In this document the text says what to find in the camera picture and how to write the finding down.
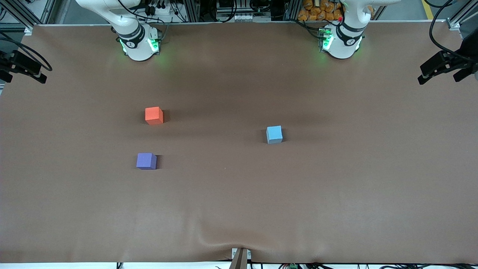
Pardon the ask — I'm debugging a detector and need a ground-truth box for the light blue foam block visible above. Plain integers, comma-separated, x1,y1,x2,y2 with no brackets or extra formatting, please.
266,126,283,145

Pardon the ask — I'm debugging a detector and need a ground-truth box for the orange foam block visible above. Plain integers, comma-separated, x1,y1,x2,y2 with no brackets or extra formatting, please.
145,106,164,125

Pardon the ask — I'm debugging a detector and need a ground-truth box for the purple foam block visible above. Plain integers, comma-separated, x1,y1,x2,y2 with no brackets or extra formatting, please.
136,152,158,170

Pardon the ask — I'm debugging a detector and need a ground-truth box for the white terminal block row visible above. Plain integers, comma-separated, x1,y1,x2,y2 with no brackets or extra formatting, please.
233,13,272,23

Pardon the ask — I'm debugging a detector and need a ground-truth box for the pile of orange bags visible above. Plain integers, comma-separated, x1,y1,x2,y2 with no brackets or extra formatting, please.
297,0,344,22

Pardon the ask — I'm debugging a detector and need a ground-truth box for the white power strip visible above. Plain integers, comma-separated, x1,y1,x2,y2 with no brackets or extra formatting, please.
144,3,173,16

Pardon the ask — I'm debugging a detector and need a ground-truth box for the brown table cloth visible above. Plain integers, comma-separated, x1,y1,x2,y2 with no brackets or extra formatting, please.
0,21,478,264

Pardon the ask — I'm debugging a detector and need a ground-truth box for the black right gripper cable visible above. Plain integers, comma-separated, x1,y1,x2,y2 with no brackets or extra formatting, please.
0,31,53,72

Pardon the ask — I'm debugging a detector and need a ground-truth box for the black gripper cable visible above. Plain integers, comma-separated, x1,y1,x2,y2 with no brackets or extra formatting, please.
428,0,472,65
0,31,53,72

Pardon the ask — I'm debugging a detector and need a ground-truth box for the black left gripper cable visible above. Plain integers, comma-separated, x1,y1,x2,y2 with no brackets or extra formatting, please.
428,0,472,65

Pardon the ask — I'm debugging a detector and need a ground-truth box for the brown camera mount post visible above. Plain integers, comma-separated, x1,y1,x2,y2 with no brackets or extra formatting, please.
230,248,252,269

